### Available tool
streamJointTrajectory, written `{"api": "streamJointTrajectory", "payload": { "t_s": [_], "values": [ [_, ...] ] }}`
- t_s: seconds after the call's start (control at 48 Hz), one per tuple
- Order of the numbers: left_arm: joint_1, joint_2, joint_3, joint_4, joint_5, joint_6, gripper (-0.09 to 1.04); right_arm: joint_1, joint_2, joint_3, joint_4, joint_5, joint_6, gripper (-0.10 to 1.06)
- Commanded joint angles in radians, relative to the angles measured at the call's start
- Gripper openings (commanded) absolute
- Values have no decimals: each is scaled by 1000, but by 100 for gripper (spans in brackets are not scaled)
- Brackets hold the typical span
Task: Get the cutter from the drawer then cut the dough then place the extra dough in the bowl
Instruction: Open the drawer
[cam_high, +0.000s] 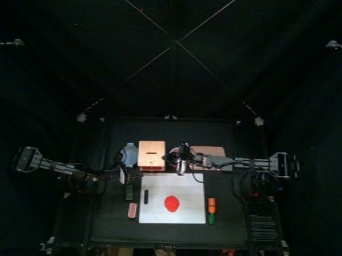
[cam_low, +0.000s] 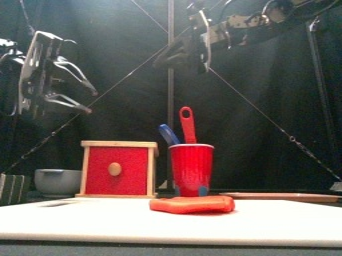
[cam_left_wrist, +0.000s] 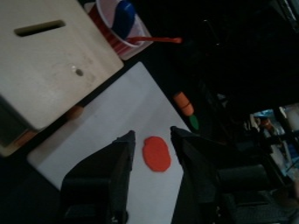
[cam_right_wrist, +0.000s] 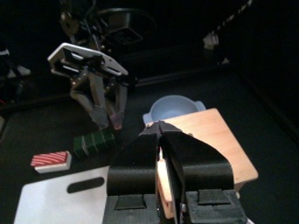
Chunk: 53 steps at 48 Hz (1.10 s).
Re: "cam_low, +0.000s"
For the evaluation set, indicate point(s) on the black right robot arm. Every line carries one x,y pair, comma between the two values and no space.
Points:
284,15

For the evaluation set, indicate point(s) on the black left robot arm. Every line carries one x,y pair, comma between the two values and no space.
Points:
8,76

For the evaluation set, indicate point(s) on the grey bowl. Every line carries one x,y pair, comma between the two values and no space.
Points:
55,181

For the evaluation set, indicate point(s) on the red drawer with wooden knob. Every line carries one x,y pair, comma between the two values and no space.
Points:
128,180

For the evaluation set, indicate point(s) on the red plastic utensil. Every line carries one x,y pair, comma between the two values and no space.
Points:
187,128

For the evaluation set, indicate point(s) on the blue plastic utensil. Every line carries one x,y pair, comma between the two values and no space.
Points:
168,133

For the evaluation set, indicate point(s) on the green striped toy block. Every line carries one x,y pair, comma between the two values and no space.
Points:
13,188

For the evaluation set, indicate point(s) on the red plastic cup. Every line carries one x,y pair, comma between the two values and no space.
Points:
191,170

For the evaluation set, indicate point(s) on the white cutting board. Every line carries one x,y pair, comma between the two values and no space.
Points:
133,223

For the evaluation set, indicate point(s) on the vertical metal frame pole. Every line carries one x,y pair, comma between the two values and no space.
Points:
169,93

